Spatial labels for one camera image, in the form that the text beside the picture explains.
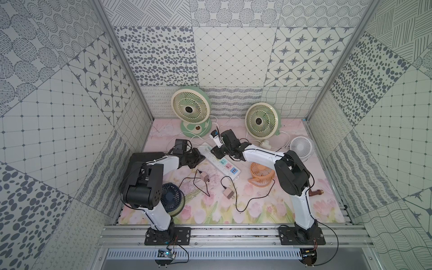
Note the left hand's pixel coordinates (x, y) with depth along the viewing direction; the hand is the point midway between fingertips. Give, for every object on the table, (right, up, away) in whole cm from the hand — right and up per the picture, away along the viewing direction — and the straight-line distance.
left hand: (204, 153), depth 95 cm
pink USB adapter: (+1, -12, -6) cm, 13 cm away
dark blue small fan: (-14, -21, -14) cm, 29 cm away
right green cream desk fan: (+36, +19, +7) cm, 41 cm away
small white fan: (+57, +4, 0) cm, 57 cm away
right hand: (+7, +2, +1) cm, 7 cm away
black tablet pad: (-37, -3, +4) cm, 37 cm away
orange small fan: (+31, -10, -11) cm, 34 cm away
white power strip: (+12, -7, 0) cm, 14 cm away
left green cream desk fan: (-7, +27, -1) cm, 28 cm away
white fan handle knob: (+38, +5, +9) cm, 39 cm away
